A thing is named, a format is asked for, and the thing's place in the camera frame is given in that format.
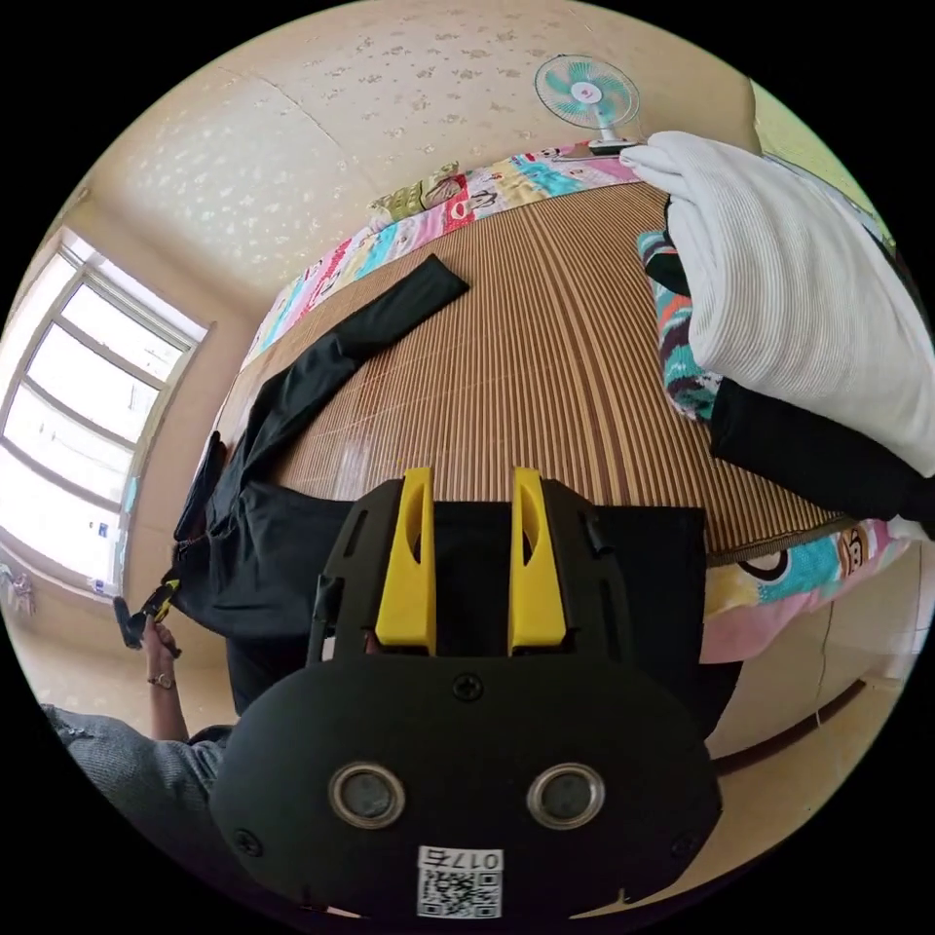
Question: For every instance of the teal table fan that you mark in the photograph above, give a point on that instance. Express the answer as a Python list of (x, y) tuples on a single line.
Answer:
[(584, 91)]

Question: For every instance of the black pants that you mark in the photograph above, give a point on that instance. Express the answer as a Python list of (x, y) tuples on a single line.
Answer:
[(277, 555)]

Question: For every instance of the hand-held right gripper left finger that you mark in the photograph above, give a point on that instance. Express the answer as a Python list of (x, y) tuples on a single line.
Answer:
[(409, 584)]

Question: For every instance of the green printed pillow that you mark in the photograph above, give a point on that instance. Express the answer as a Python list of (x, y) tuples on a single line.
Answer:
[(416, 193)]

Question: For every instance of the window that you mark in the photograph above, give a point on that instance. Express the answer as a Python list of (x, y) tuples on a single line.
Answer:
[(80, 409)]

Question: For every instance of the person's left hand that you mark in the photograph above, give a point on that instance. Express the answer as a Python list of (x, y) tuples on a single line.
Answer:
[(161, 654)]

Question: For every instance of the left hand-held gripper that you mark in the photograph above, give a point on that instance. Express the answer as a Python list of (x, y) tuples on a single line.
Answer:
[(135, 624)]

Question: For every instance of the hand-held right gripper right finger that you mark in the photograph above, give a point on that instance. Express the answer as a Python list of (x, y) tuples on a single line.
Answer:
[(537, 592)]

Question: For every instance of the person's left forearm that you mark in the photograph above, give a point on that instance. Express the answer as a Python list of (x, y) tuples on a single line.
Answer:
[(169, 712)]

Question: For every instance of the bed with woven mat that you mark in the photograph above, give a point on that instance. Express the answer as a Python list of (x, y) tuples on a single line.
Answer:
[(526, 351)]

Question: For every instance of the pile of clothes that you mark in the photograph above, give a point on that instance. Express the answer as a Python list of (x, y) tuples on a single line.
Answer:
[(789, 307)]

